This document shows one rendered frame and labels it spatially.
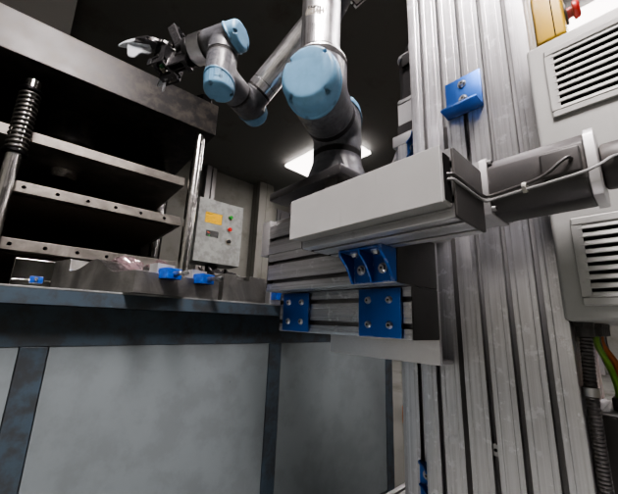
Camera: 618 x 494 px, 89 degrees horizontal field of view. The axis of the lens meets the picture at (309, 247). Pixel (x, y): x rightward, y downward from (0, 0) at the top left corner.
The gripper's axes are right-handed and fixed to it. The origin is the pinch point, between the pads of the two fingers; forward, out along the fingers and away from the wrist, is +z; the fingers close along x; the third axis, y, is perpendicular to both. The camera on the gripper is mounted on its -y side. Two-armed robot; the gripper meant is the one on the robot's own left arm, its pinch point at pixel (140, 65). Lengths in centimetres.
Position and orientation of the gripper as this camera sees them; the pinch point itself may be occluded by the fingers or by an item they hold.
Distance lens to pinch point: 117.1
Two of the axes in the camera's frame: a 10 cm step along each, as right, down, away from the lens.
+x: 3.6, 3.6, 8.6
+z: -9.3, 0.5, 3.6
